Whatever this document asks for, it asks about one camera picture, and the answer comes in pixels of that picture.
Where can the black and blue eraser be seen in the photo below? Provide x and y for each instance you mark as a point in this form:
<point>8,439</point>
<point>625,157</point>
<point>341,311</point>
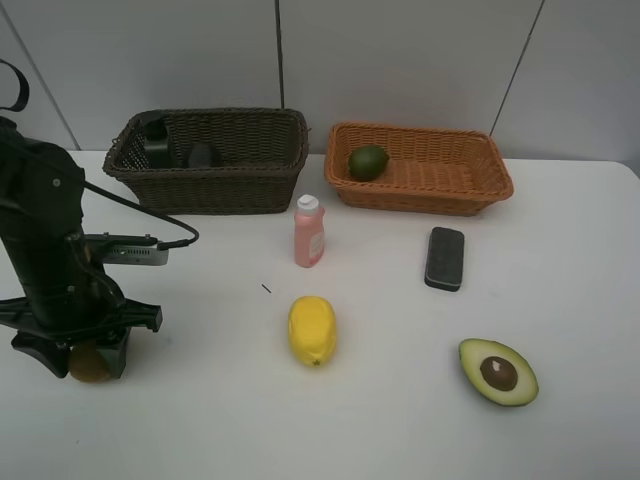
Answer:
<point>445,259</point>

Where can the brown kiwi fruit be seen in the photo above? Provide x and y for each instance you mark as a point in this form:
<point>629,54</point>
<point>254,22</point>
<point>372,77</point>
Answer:
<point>87,365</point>

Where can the orange wicker basket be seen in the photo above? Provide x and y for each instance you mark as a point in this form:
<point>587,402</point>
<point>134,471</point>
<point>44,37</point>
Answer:
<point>430,170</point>

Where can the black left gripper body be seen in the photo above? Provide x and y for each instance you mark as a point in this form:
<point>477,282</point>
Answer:
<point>64,306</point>

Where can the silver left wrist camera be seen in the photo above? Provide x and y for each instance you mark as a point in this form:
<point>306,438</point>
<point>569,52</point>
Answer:
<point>126,250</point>

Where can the dark green pump bottle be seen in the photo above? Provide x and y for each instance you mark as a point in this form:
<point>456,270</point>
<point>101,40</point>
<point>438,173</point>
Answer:
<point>157,142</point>

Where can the dark brown wicker basket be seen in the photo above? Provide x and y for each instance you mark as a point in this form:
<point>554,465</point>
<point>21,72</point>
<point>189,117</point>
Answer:
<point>263,152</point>

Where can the halved avocado with pit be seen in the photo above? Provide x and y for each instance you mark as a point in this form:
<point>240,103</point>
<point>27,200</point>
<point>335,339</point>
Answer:
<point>498,372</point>

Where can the pink bottle white cap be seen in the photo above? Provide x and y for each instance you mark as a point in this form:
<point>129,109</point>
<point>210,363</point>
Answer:
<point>309,231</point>

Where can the green lime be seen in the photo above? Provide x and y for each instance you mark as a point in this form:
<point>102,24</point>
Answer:
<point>367,163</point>

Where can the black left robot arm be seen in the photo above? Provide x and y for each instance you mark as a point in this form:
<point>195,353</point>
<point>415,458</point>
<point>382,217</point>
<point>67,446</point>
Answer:
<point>41,205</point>

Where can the yellow lemon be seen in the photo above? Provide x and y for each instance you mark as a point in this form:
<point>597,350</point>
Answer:
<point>312,330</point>

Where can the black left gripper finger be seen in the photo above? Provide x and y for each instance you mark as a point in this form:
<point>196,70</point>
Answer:
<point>113,348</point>
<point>51,354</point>

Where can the grey translucent plastic cup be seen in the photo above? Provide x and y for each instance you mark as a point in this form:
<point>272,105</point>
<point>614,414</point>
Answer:
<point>204,156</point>

